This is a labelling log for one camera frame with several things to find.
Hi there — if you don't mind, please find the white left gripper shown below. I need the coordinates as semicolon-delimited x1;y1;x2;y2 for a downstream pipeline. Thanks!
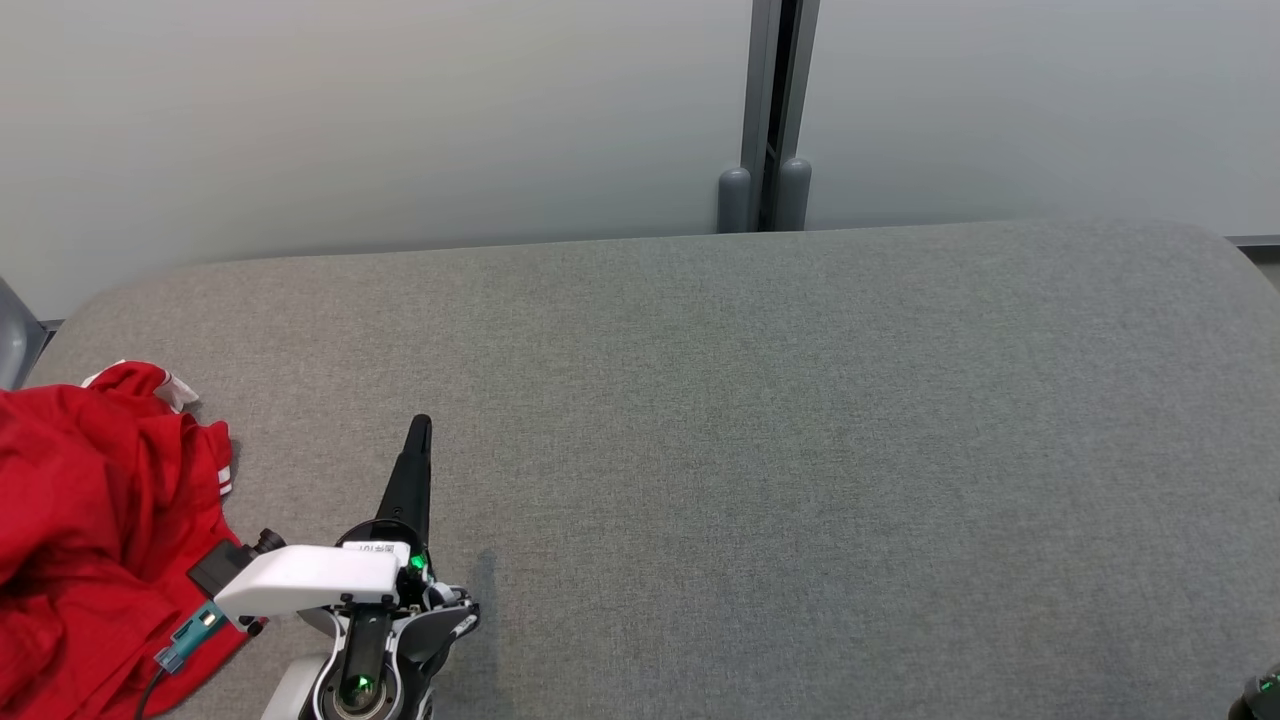
215;415;433;623

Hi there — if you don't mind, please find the red basketball jersey black lettering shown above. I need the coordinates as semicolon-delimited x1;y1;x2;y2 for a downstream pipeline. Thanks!
0;360;236;601

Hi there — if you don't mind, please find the teal cable connector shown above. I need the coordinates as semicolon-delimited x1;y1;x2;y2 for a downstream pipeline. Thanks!
153;600;227;674

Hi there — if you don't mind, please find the thin black camera cable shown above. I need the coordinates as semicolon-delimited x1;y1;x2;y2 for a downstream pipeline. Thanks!
133;665;169;720

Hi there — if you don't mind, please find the grey partition frame post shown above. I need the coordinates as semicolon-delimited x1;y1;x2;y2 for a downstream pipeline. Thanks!
778;0;823;232
716;0;783;234

